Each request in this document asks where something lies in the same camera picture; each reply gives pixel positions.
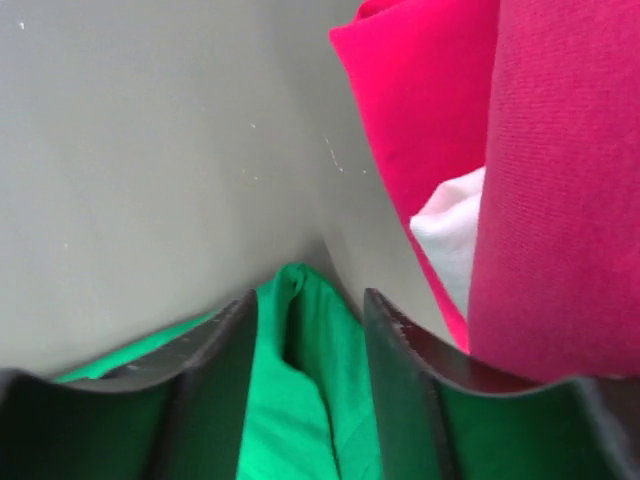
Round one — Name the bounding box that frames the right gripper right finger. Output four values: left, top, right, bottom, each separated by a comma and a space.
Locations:
363, 289, 639, 479

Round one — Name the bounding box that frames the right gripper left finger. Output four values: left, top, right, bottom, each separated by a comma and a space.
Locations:
1, 291, 257, 479

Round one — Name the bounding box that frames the green t shirt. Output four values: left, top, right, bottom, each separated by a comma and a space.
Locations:
52, 263, 384, 480

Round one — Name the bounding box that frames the red bottom shirt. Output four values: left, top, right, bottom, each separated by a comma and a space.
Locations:
329, 1, 499, 350

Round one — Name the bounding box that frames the pink red folded shirt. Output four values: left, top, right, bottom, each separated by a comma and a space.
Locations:
468, 1, 639, 380

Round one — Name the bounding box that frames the white folded shirt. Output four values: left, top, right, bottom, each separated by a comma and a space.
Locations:
410, 167, 486, 317

